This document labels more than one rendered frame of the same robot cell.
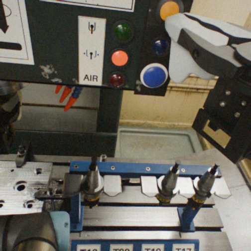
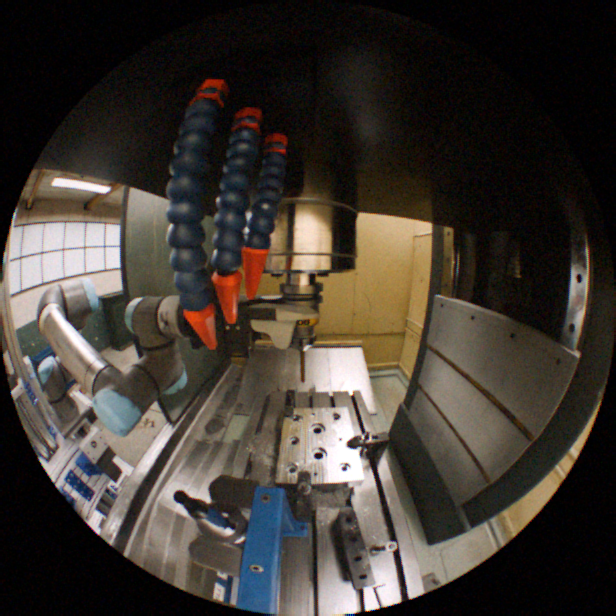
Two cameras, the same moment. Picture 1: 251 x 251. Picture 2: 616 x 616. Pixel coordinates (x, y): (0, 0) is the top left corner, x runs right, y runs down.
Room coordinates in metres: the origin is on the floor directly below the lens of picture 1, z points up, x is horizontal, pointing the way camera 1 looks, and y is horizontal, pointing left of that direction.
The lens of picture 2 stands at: (0.49, 0.05, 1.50)
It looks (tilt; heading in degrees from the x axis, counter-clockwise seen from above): 14 degrees down; 100
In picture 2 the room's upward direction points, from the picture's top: straight up
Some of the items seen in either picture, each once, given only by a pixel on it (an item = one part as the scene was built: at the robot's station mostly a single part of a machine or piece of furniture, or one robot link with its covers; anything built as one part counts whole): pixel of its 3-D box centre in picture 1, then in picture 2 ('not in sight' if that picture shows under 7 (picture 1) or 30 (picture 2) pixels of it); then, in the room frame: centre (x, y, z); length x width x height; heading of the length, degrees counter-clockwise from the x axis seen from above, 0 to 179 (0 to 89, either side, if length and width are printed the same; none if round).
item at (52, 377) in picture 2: not in sight; (51, 377); (-0.49, -0.04, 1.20); 0.13 x 0.12 x 0.14; 104
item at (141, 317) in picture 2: not in sight; (152, 318); (0.15, 0.25, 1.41); 0.11 x 0.08 x 0.09; 10
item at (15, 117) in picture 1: (6, 114); (249, 312); (0.37, 0.26, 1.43); 0.09 x 0.05 x 0.02; 176
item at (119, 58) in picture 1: (119, 58); not in sight; (0.27, 0.02, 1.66); 0.02 x 0.01 x 0.02; 100
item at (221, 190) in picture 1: (220, 188); not in sight; (0.44, -0.32, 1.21); 0.07 x 0.05 x 0.01; 10
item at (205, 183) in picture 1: (208, 178); not in sight; (0.43, -0.26, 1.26); 0.04 x 0.04 x 0.07
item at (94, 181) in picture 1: (93, 175); (209, 516); (0.38, 0.06, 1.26); 0.04 x 0.04 x 0.07
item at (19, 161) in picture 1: (23, 157); (366, 444); (0.61, 0.40, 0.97); 0.13 x 0.03 x 0.15; 10
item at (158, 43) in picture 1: (161, 47); not in sight; (0.28, -0.03, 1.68); 0.02 x 0.01 x 0.02; 100
